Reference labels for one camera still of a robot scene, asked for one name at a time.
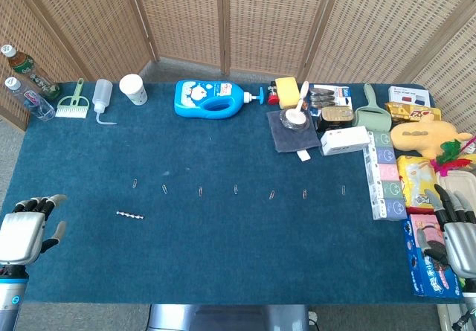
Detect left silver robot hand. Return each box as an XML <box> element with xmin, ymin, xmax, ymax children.
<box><xmin>0</xmin><ymin>193</ymin><xmax>68</xmax><ymax>267</ymax></box>

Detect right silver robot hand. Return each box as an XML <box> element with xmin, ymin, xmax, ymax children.
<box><xmin>415</xmin><ymin>184</ymin><xmax>476</xmax><ymax>292</ymax></box>

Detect silver magnet rod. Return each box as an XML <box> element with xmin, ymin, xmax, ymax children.
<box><xmin>115</xmin><ymin>210</ymin><xmax>146</xmax><ymax>221</ymax></box>

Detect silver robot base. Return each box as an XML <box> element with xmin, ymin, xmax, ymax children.
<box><xmin>147</xmin><ymin>303</ymin><xmax>312</xmax><ymax>331</ymax></box>

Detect blue cookie box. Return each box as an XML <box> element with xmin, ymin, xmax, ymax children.
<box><xmin>403</xmin><ymin>213</ymin><xmax>464</xmax><ymax>298</ymax></box>

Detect beige tray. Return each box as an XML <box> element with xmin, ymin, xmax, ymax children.
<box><xmin>435</xmin><ymin>170</ymin><xmax>476</xmax><ymax>213</ymax></box>

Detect yellow chip bag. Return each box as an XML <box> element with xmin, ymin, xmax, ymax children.
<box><xmin>396</xmin><ymin>155</ymin><xmax>443</xmax><ymax>215</ymax></box>

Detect green red feather toy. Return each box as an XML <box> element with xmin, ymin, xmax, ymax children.
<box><xmin>430</xmin><ymin>134</ymin><xmax>476</xmax><ymax>178</ymax></box>

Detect pastel tissue pack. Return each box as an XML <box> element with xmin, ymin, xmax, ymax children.
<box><xmin>362</xmin><ymin>129</ymin><xmax>409</xmax><ymax>221</ymax></box>

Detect yellow plush toy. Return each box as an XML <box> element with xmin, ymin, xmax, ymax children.
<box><xmin>389</xmin><ymin>114</ymin><xmax>473</xmax><ymax>160</ymax></box>

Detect green hand brush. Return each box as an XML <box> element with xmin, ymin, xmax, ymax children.
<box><xmin>54</xmin><ymin>77</ymin><xmax>91</xmax><ymax>119</ymax></box>

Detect clear water bottle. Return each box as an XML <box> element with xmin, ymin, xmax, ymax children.
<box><xmin>4</xmin><ymin>77</ymin><xmax>57</xmax><ymax>123</ymax></box>

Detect yellow snack package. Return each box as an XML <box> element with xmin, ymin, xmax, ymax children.
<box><xmin>384</xmin><ymin>101</ymin><xmax>443</xmax><ymax>127</ymax></box>

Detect green dustpan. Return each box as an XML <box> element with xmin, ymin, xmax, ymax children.
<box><xmin>352</xmin><ymin>83</ymin><xmax>393</xmax><ymax>130</ymax></box>

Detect white cardboard box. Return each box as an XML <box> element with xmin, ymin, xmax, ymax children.
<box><xmin>319</xmin><ymin>125</ymin><xmax>371</xmax><ymax>156</ymax></box>

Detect white squeeze wash bottle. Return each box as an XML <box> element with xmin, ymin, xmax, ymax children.
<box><xmin>91</xmin><ymin>79</ymin><xmax>118</xmax><ymax>126</ymax></box>

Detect white box with picture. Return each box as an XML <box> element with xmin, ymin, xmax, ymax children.
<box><xmin>387</xmin><ymin>85</ymin><xmax>431</xmax><ymax>108</ymax></box>

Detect green tea bottle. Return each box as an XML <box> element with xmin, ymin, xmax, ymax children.
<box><xmin>0</xmin><ymin>44</ymin><xmax>62</xmax><ymax>100</ymax></box>

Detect black gold meat can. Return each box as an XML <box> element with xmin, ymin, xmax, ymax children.
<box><xmin>315</xmin><ymin>106</ymin><xmax>357</xmax><ymax>133</ymax></box>

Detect white paper cup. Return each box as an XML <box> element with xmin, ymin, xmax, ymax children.
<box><xmin>118</xmin><ymin>74</ymin><xmax>149</xmax><ymax>106</ymax></box>

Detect blue carpet table cover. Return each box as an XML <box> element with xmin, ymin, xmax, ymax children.
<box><xmin>0</xmin><ymin>81</ymin><xmax>466</xmax><ymax>306</ymax></box>

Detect binder clip pack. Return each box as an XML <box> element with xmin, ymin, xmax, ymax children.
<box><xmin>308</xmin><ymin>84</ymin><xmax>353</xmax><ymax>116</ymax></box>

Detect grey cloth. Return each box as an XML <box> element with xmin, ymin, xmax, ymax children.
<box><xmin>266</xmin><ymin>109</ymin><xmax>321</xmax><ymax>161</ymax></box>

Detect blue detergent pump bottle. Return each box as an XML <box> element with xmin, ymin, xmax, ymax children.
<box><xmin>173</xmin><ymin>80</ymin><xmax>266</xmax><ymax>120</ymax></box>

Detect yellow sponge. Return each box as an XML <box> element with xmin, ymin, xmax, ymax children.
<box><xmin>274</xmin><ymin>77</ymin><xmax>302</xmax><ymax>110</ymax></box>

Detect wicker folding screen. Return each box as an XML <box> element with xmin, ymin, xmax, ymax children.
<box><xmin>0</xmin><ymin>0</ymin><xmax>476</xmax><ymax>133</ymax></box>

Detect white handled spoon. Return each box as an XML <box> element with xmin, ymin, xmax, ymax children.
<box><xmin>284</xmin><ymin>80</ymin><xmax>310</xmax><ymax>120</ymax></box>

